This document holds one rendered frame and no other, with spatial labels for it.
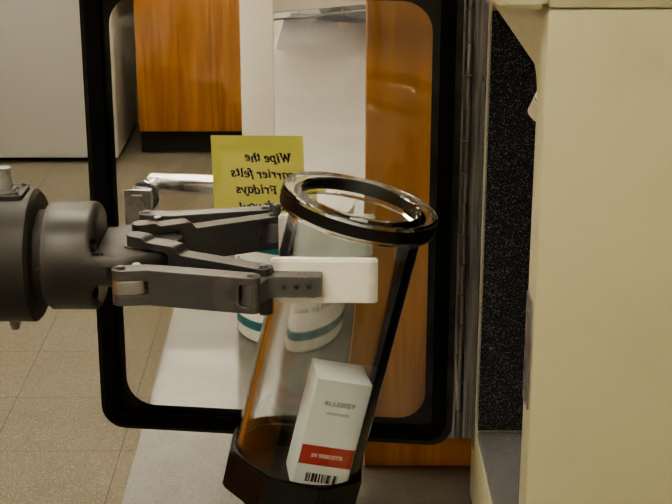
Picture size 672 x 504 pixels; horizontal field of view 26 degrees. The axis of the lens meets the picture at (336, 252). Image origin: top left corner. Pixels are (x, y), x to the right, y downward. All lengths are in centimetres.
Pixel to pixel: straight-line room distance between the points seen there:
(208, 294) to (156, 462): 42
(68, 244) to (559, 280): 33
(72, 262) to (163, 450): 41
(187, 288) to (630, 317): 28
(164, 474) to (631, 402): 54
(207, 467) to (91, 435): 226
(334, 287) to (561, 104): 21
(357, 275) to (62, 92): 500
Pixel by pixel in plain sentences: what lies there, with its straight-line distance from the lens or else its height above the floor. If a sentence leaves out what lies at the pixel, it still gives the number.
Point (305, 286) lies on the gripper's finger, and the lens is 94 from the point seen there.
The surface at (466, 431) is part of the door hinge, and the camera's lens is 125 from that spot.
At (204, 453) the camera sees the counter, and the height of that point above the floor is 94.
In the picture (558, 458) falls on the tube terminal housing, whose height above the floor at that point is 113.
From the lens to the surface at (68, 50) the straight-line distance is 588.
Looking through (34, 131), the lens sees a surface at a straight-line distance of 598.
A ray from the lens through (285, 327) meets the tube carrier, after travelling 98.
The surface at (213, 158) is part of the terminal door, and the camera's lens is 119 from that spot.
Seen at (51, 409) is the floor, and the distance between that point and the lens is 374.
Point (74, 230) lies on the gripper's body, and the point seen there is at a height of 124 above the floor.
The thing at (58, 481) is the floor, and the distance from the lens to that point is 338.
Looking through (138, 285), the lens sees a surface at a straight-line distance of 95.
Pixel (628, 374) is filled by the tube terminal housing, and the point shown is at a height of 119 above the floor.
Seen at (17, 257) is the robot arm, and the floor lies 123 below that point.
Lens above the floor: 154
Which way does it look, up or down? 19 degrees down
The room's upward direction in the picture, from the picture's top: straight up
